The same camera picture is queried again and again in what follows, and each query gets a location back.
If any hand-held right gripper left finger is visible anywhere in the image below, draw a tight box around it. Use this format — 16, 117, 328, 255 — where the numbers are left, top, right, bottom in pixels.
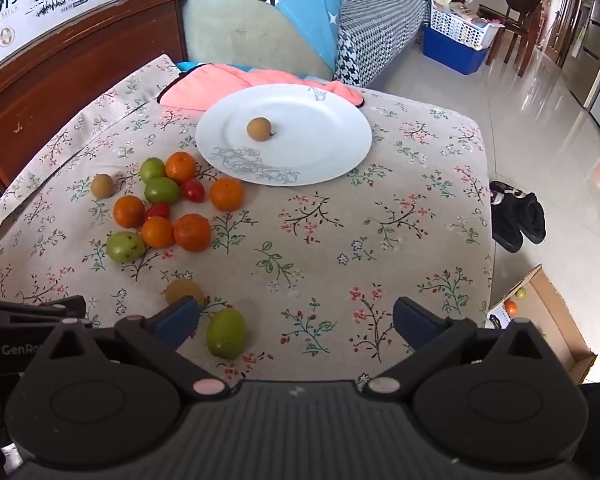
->
50, 296, 241, 401

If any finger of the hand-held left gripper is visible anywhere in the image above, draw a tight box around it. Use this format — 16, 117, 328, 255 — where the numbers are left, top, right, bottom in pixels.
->
26, 295, 87, 320

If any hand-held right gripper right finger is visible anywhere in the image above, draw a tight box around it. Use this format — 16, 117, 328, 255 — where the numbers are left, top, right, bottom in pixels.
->
362, 296, 551, 401

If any brown kiwi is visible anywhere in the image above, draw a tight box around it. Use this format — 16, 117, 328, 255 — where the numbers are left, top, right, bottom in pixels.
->
246, 117, 277, 142
165, 280, 206, 307
90, 174, 114, 199

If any white plate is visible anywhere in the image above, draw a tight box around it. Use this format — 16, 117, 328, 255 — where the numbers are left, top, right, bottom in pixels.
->
195, 83, 373, 187

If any black slipper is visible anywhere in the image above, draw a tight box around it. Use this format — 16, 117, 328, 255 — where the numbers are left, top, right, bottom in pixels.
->
489, 182, 525, 253
510, 190, 547, 246

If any cardboard box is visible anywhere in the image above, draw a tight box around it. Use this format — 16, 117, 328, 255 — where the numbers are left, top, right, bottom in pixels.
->
487, 264, 598, 385

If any brown wooden headboard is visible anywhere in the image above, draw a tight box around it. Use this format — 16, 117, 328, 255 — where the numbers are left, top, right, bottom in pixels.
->
0, 0, 191, 196

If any pink towel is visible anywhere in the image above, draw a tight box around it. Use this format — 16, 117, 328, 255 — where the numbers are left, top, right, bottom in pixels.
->
157, 64, 365, 111

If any blue striped cloth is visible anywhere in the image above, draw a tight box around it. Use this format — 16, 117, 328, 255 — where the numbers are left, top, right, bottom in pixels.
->
174, 61, 331, 83

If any blue plastic bin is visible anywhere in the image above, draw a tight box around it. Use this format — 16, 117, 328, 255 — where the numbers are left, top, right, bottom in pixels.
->
422, 25, 488, 75

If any white milk carton box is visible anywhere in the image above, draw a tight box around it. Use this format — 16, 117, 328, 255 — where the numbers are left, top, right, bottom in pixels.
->
0, 0, 120, 78

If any pale green sofa cushion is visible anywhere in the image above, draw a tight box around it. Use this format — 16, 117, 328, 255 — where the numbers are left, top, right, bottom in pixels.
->
182, 0, 338, 81

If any white plastic basket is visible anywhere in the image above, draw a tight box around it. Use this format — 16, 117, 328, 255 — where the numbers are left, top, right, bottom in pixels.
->
430, 0, 506, 51

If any houndstooth sofa cover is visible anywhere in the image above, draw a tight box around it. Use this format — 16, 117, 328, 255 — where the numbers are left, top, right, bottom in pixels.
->
335, 0, 431, 87

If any blue cartoon pillow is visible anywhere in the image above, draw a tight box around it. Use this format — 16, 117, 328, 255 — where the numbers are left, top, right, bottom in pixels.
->
145, 0, 344, 63

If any silver refrigerator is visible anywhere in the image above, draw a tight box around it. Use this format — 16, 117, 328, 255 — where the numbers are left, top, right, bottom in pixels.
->
562, 0, 600, 141

